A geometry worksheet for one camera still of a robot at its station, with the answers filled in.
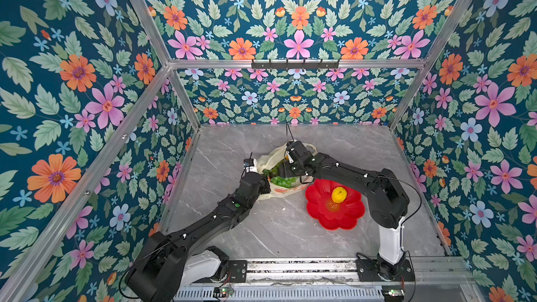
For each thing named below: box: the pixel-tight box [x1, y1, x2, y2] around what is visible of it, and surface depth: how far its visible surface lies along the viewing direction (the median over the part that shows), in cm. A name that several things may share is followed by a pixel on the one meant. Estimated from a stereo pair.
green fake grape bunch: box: [270, 176, 298, 189], surface depth 95 cm
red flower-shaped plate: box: [305, 178, 366, 230], surface depth 91 cm
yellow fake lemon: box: [331, 186, 348, 203], surface depth 88 cm
